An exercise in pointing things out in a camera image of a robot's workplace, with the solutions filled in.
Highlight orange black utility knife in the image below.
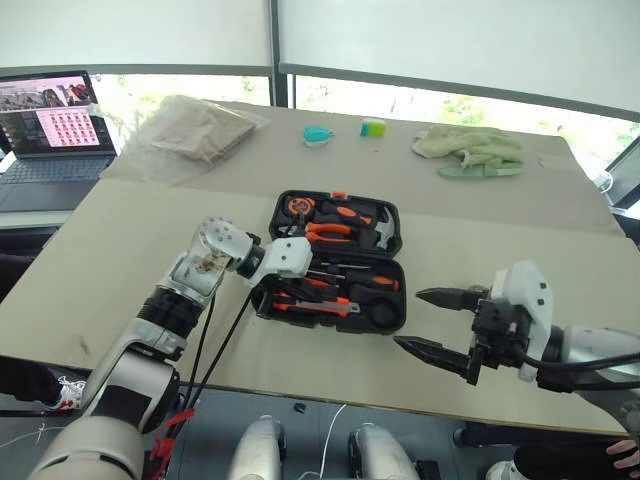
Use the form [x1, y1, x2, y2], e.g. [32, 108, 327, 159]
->
[272, 297, 362, 318]

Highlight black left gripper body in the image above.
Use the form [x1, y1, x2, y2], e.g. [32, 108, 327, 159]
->
[267, 272, 315, 296]

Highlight white floor cable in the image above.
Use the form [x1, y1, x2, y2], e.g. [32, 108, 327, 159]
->
[319, 402, 348, 480]

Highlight dark window frame post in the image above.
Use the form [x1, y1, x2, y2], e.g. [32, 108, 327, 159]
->
[269, 0, 297, 109]

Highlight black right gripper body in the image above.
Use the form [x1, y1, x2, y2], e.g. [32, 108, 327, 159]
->
[466, 294, 532, 387]

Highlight black trouser leg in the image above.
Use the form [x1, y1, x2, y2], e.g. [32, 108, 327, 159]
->
[0, 353, 62, 407]

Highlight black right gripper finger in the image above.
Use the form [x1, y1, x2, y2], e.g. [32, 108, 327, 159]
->
[393, 335, 474, 377]
[415, 286, 482, 315]

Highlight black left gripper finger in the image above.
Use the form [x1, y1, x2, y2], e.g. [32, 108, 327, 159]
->
[279, 212, 308, 241]
[297, 279, 334, 302]

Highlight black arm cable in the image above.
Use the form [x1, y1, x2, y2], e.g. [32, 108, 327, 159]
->
[514, 344, 640, 375]
[177, 287, 254, 416]

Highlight orange tape measure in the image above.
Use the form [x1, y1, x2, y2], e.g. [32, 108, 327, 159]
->
[284, 196, 317, 219]

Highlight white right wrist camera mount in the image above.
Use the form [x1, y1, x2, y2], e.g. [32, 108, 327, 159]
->
[492, 259, 557, 384]

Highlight black trousers of bystander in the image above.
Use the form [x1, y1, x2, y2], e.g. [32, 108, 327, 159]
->
[514, 433, 640, 480]

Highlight clear bag with brown cloth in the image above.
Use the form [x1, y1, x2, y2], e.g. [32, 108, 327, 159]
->
[117, 94, 272, 187]

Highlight claw hammer orange black handle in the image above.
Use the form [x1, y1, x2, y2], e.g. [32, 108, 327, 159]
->
[314, 199, 399, 251]

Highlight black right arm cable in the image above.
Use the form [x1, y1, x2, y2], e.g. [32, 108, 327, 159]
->
[514, 344, 640, 375]

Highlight open laptop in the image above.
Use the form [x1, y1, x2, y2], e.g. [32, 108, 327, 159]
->
[0, 69, 119, 214]

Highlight silver rounded robot leg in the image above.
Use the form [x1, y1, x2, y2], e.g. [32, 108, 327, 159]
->
[348, 422, 419, 480]
[227, 414, 289, 480]

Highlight bystander bare hand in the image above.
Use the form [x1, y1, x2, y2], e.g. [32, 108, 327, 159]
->
[606, 438, 640, 470]

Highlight light green towel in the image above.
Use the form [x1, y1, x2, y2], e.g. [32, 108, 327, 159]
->
[411, 124, 526, 169]

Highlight black tool case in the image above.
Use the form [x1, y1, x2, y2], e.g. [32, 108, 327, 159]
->
[251, 188, 407, 335]

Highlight teal plastic gadget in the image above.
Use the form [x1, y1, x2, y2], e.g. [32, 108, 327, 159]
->
[302, 124, 336, 149]

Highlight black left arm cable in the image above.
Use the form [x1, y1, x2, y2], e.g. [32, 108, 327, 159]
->
[177, 287, 254, 416]

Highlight light green flat slipper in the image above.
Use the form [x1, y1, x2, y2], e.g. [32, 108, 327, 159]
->
[437, 162, 522, 181]

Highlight white red sneaker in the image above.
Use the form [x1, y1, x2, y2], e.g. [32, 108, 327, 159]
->
[53, 376, 87, 412]

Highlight white roller blind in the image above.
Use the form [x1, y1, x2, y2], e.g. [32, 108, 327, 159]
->
[277, 0, 640, 124]
[0, 0, 275, 79]

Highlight orange handled pliers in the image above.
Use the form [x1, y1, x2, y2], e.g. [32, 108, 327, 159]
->
[277, 221, 354, 245]

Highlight green blue block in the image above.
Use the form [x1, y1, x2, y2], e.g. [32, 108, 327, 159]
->
[360, 117, 388, 139]

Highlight dark framed monitor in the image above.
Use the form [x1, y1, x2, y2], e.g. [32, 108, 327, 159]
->
[602, 147, 640, 207]

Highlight red cable tie tape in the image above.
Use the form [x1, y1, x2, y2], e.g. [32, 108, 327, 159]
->
[148, 407, 197, 469]

